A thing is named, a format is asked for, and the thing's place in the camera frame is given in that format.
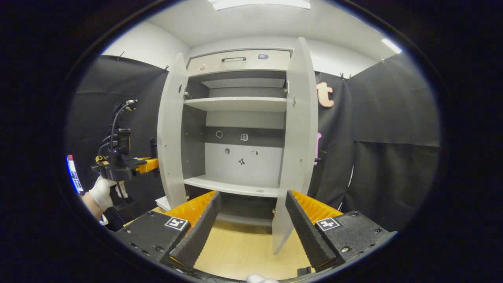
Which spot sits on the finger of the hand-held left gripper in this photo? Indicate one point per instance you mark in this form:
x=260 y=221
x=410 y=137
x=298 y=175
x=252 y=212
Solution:
x=148 y=165

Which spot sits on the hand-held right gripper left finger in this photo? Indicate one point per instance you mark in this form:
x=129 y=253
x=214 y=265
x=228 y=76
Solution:
x=198 y=236

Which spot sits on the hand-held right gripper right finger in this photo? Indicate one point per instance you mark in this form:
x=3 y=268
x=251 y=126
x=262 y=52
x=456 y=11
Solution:
x=304 y=232

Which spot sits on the grey shoe cabinet door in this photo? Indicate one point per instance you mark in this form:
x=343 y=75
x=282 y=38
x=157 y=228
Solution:
x=298 y=157
x=171 y=137

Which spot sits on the grey double-door shoe cabinet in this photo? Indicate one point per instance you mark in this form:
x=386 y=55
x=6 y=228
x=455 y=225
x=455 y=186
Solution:
x=239 y=103

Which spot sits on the white paper booklet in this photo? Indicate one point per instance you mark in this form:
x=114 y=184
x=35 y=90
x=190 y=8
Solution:
x=163 y=203

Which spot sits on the white blue red sign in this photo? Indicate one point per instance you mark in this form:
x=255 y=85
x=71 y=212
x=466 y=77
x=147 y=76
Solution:
x=74 y=175

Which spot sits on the black backdrop cloth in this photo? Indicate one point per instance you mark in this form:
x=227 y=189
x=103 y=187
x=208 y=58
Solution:
x=393 y=118

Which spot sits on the large ceiling light panel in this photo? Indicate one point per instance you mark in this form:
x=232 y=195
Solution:
x=259 y=3

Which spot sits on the small ceiling light panel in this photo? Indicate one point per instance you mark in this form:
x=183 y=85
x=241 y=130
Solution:
x=391 y=45

